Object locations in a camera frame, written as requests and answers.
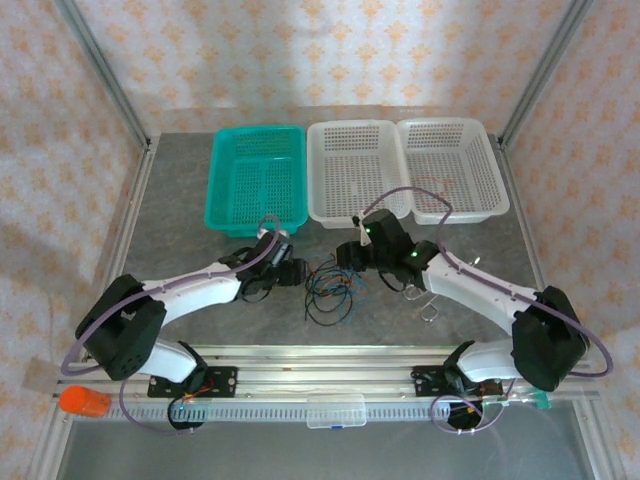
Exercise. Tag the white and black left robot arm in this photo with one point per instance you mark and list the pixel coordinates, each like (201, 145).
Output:
(200, 295)

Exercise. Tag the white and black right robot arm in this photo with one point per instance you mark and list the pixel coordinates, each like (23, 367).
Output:
(470, 290)

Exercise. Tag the white plastic basket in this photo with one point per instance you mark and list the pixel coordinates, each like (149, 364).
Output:
(475, 165)
(350, 175)

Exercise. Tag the teal plastic basket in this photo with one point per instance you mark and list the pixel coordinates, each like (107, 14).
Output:
(235, 200)

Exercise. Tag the clear plastic parts box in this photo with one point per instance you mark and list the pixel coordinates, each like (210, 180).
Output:
(335, 410)

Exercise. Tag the black round base connector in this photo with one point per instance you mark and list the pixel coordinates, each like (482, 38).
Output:
(187, 425)
(460, 425)

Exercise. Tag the orange patterned white curtain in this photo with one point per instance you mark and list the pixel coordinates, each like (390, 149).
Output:
(320, 50)

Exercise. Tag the orange plastic cylinder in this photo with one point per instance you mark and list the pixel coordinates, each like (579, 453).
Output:
(85, 401)

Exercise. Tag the green plastic connector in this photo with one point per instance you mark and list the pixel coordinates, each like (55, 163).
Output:
(542, 401)

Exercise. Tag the grey tape piece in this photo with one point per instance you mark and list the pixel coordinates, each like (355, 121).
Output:
(39, 376)

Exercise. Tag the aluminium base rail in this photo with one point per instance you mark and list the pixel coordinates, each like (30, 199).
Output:
(325, 370)

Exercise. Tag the aluminium table side rail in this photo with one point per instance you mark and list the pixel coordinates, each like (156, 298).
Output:
(517, 200)
(132, 200)

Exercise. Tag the aluminium frame post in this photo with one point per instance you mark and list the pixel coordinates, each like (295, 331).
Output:
(107, 75)
(540, 75)

